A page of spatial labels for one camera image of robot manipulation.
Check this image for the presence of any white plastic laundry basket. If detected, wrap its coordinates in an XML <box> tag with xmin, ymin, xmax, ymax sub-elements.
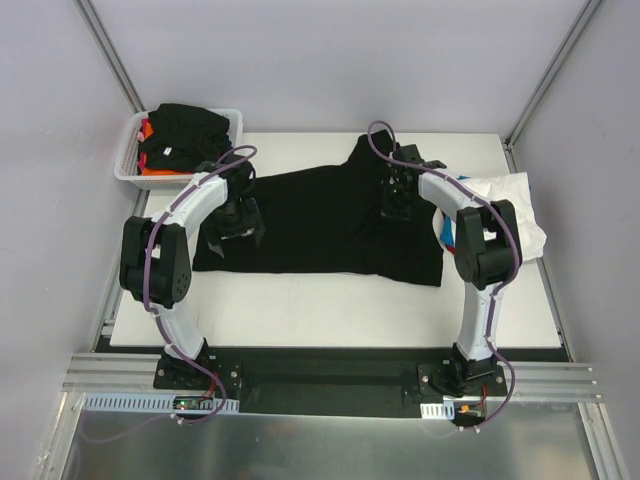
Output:
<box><xmin>113</xmin><ymin>108</ymin><xmax>244</xmax><ymax>191</ymax></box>

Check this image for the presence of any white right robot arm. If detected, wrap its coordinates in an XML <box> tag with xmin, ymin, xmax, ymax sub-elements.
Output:
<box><xmin>383</xmin><ymin>144</ymin><xmax>522</xmax><ymax>398</ymax></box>

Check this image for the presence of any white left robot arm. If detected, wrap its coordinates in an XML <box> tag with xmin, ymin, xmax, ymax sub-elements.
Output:
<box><xmin>119</xmin><ymin>155</ymin><xmax>266</xmax><ymax>389</ymax></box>

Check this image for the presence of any left aluminium frame post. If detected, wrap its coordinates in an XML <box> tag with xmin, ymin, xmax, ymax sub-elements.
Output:
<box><xmin>72</xmin><ymin>0</ymin><xmax>147</xmax><ymax>126</ymax></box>

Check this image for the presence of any black t shirt in basket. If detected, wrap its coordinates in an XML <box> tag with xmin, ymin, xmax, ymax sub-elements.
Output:
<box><xmin>147</xmin><ymin>103</ymin><xmax>230</xmax><ymax>173</ymax></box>

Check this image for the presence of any aluminium front rail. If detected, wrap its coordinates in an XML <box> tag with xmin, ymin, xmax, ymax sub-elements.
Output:
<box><xmin>63</xmin><ymin>352</ymin><xmax>605</xmax><ymax>403</ymax></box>

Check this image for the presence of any white cable duct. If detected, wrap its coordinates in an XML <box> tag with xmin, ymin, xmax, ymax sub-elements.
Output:
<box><xmin>420</xmin><ymin>401</ymin><xmax>455</xmax><ymax>421</ymax></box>
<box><xmin>83</xmin><ymin>393</ymin><xmax>240</xmax><ymax>415</ymax></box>

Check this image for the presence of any dark blue t shirt in basket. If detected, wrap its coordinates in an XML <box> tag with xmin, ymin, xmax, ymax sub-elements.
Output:
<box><xmin>222</xmin><ymin>132</ymin><xmax>234</xmax><ymax>153</ymax></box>

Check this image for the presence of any right aluminium frame post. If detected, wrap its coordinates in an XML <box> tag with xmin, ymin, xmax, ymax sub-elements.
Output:
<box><xmin>504</xmin><ymin>0</ymin><xmax>605</xmax><ymax>151</ymax></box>

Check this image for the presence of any right white cable duct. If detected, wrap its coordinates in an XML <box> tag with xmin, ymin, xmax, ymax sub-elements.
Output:
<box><xmin>420</xmin><ymin>401</ymin><xmax>455</xmax><ymax>421</ymax></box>

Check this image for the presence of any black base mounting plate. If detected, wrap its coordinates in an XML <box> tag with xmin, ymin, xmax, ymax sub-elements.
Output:
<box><xmin>153</xmin><ymin>347</ymin><xmax>507</xmax><ymax>418</ymax></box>

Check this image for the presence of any white t shirt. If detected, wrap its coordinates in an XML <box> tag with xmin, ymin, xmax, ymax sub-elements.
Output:
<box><xmin>429</xmin><ymin>172</ymin><xmax>547</xmax><ymax>263</ymax></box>

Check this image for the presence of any pink t shirt in basket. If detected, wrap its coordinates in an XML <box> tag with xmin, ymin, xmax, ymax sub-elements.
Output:
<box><xmin>137</xmin><ymin>118</ymin><xmax>153</xmax><ymax>175</ymax></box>

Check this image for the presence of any black t shirt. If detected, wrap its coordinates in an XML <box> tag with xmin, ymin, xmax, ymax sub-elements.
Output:
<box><xmin>147</xmin><ymin>103</ymin><xmax>230</xmax><ymax>173</ymax></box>
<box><xmin>192</xmin><ymin>131</ymin><xmax>443</xmax><ymax>287</ymax></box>

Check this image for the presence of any aluminium frame post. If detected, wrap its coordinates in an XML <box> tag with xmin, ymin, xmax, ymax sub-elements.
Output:
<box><xmin>504</xmin><ymin>0</ymin><xmax>605</xmax><ymax>151</ymax></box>
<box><xmin>72</xmin><ymin>0</ymin><xmax>147</xmax><ymax>126</ymax></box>

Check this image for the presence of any orange t shirt in basket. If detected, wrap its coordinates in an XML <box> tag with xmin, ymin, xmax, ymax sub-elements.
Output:
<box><xmin>137</xmin><ymin>118</ymin><xmax>194</xmax><ymax>176</ymax></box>

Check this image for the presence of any left white cable duct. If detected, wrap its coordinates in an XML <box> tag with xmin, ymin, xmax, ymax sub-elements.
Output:
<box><xmin>83</xmin><ymin>393</ymin><xmax>240</xmax><ymax>415</ymax></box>

